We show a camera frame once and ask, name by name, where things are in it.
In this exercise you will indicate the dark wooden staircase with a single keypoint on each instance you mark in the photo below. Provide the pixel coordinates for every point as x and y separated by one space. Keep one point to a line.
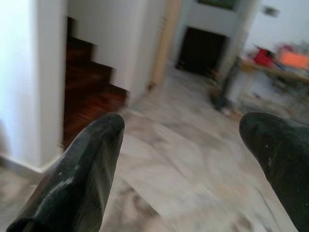
84 91

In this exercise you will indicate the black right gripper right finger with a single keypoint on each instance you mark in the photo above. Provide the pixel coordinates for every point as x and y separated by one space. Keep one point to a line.
282 154

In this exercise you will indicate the red item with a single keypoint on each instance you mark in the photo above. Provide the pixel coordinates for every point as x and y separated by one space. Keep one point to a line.
263 56

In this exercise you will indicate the light wooden table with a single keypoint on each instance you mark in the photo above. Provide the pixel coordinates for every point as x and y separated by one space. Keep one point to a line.
285 75

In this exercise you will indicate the beige wooden door frame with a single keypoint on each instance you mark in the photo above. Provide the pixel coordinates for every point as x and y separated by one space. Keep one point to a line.
166 43

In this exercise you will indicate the dark wooden low cabinet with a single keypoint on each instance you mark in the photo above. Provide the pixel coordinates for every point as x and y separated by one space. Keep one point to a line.
201 50

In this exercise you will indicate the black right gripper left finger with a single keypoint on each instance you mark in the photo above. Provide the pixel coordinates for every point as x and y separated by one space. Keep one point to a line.
79 174

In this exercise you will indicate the orange box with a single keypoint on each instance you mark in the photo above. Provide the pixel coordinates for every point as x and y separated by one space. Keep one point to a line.
292 60

